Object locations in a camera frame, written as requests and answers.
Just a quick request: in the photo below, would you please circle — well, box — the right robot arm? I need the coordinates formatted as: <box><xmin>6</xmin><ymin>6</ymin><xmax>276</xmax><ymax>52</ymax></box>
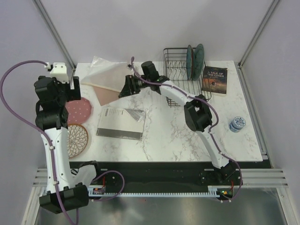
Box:
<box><xmin>119</xmin><ymin>61</ymin><xmax>239</xmax><ymax>185</ymax></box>

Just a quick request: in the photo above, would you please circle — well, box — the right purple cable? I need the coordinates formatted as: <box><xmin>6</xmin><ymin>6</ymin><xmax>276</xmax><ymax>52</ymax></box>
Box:
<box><xmin>130</xmin><ymin>56</ymin><xmax>242</xmax><ymax>203</ymax></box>

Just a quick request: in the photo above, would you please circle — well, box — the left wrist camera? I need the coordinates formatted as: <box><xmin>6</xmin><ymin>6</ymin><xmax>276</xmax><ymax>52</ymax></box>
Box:
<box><xmin>44</xmin><ymin>62</ymin><xmax>69</xmax><ymax>83</ymax></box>

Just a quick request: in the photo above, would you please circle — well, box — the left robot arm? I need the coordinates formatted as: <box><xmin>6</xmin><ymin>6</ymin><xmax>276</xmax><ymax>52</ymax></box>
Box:
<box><xmin>34</xmin><ymin>76</ymin><xmax>103</xmax><ymax>214</ymax></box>

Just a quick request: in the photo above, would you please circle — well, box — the black wire dish rack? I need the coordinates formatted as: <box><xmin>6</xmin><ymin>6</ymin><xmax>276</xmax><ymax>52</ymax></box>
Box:
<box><xmin>163</xmin><ymin>47</ymin><xmax>212</xmax><ymax>101</ymax></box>

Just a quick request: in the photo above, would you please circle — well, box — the blue white ceramic cup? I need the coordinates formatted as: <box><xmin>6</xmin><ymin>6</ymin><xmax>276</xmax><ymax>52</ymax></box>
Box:
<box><xmin>229</xmin><ymin>116</ymin><xmax>246</xmax><ymax>133</ymax></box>

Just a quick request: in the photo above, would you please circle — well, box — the white slotted cable duct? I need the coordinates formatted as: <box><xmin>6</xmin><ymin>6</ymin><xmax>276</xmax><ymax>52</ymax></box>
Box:
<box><xmin>88</xmin><ymin>186</ymin><xmax>234</xmax><ymax>198</ymax></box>

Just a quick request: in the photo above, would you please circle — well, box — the Canon manual in plastic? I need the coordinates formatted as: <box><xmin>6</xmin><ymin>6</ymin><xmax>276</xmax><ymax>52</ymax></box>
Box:
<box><xmin>96</xmin><ymin>107</ymin><xmax>146</xmax><ymax>141</ymax></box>

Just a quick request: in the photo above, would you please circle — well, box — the dark blue glazed plate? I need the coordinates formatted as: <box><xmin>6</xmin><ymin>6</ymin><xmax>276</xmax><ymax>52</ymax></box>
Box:
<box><xmin>186</xmin><ymin>45</ymin><xmax>194</xmax><ymax>80</ymax></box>

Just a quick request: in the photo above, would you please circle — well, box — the orange flower pattern plate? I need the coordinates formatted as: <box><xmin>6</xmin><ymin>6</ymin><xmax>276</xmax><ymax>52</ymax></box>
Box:
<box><xmin>67</xmin><ymin>124</ymin><xmax>89</xmax><ymax>158</ymax></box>

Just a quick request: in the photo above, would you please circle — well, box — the pink cutting mat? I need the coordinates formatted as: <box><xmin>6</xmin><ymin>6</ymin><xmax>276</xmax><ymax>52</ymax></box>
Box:
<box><xmin>93</xmin><ymin>86</ymin><xmax>120</xmax><ymax>106</ymax></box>

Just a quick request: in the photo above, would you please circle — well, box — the pink polka dot plate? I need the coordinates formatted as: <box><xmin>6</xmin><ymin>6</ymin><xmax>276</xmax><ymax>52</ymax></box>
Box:
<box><xmin>66</xmin><ymin>97</ymin><xmax>92</xmax><ymax>124</ymax></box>

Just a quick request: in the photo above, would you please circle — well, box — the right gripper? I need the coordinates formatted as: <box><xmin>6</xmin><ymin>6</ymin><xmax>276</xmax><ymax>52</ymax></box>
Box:
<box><xmin>118</xmin><ymin>75</ymin><xmax>150</xmax><ymax>99</ymax></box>

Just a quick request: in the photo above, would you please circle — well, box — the Tale of Two Cities book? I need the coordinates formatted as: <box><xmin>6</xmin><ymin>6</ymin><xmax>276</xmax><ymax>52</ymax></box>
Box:
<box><xmin>202</xmin><ymin>66</ymin><xmax>228</xmax><ymax>96</ymax></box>

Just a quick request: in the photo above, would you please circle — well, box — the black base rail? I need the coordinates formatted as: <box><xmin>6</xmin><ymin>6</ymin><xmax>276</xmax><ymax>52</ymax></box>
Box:
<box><xmin>70</xmin><ymin>161</ymin><xmax>244</xmax><ymax>196</ymax></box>

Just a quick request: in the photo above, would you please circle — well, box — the grey-green ceramic plate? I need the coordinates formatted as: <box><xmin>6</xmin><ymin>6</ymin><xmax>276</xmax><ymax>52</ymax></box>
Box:
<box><xmin>191</xmin><ymin>44</ymin><xmax>205</xmax><ymax>81</ymax></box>

